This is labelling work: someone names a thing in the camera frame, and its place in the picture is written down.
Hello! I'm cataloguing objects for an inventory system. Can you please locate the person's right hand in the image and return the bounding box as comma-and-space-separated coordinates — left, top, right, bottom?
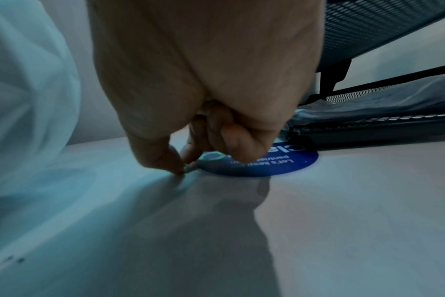
86, 0, 327, 176

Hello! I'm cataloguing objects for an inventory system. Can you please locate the white faceted cup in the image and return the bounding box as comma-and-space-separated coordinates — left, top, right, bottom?
0, 0, 83, 204

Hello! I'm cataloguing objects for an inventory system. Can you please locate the black mesh paper tray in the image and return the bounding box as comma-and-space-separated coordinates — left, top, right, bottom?
277, 0, 445, 147

